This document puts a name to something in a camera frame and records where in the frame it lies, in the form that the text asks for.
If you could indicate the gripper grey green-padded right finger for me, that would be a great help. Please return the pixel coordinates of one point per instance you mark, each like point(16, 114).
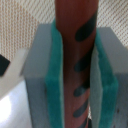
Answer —
point(109, 81)

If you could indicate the gripper grey green-padded left finger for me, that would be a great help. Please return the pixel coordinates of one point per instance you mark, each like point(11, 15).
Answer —
point(44, 78)

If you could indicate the brown toy sausage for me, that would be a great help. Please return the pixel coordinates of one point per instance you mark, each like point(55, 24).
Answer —
point(76, 21)

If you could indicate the beige woven placemat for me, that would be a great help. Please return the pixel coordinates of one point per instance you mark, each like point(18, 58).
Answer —
point(19, 19)

